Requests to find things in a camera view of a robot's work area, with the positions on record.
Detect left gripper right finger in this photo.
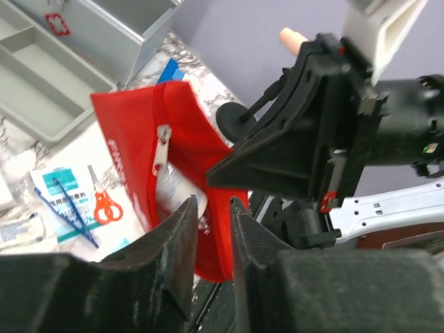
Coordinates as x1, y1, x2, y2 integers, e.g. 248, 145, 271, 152
230, 197, 443, 332

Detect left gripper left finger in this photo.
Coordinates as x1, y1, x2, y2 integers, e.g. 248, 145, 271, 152
1, 197, 198, 332

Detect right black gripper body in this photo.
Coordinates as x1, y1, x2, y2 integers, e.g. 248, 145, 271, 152
205, 33, 444, 212

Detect orange small scissors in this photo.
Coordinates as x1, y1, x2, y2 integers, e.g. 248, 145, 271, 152
87, 164, 123, 225

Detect red first aid pouch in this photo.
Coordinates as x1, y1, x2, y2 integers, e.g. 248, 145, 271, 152
90, 80, 248, 282

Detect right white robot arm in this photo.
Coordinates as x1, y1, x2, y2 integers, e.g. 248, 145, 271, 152
207, 28, 443, 248

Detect black right microphone stand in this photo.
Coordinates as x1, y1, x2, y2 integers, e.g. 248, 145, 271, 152
216, 68, 291, 143

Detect blue white bandage packets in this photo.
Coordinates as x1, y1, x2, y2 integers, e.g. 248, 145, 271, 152
1, 212, 46, 250

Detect blue white small box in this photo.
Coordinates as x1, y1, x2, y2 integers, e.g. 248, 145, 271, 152
157, 58, 185, 84

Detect grey plastic tray insert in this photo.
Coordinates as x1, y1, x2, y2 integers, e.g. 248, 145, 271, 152
1, 1, 116, 146

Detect grey metal case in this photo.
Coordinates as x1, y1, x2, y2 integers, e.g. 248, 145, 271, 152
14, 0, 182, 87

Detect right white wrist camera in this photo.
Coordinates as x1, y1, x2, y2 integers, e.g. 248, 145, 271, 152
343, 0, 428, 85

